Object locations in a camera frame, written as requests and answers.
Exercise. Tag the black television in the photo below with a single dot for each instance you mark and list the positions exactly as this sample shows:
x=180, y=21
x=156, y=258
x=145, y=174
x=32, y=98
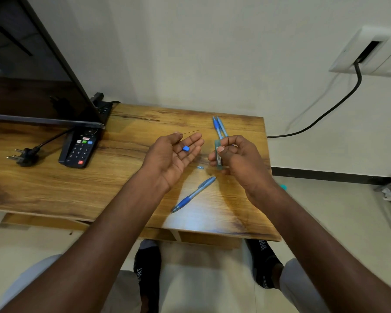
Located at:
x=32, y=87

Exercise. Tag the white wall socket panel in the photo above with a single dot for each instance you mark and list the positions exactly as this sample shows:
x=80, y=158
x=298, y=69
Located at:
x=387, y=52

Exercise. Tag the person's left black sock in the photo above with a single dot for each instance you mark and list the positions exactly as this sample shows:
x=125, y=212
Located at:
x=148, y=277

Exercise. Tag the teal lead refill tube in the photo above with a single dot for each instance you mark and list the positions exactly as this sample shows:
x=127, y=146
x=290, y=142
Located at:
x=219, y=158

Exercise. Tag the small blue case cap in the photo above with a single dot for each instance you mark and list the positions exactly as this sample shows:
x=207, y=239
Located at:
x=186, y=148

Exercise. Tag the black remote control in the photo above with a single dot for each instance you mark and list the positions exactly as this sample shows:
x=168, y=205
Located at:
x=79, y=151

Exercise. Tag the black power strip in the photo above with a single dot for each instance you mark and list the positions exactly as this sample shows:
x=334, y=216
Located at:
x=103, y=109

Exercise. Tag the person's black sock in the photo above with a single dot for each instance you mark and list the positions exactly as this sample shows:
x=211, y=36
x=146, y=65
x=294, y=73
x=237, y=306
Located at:
x=264, y=264
x=148, y=277

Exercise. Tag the person's left hand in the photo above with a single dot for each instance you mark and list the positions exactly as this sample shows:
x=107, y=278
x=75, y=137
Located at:
x=166, y=159

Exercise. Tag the person's right grey trouser leg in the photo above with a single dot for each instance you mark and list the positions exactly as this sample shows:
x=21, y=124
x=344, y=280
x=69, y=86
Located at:
x=296, y=280

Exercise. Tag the person's right black sock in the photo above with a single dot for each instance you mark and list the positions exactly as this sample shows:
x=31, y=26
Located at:
x=264, y=264

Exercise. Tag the person's right hand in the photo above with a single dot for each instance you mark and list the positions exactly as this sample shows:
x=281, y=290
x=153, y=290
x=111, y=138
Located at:
x=247, y=169

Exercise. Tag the person's left grey trouser leg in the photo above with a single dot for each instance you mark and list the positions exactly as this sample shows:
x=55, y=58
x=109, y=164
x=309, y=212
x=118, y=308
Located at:
x=123, y=290

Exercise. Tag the person's left forearm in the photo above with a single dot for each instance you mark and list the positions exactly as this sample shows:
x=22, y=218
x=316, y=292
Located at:
x=94, y=254

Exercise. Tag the person's grey trouser leg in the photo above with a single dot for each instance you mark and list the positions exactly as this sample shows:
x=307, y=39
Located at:
x=296, y=280
x=123, y=290

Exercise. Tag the person's right forearm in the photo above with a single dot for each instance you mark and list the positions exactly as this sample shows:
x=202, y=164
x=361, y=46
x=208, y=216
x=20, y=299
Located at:
x=319, y=257

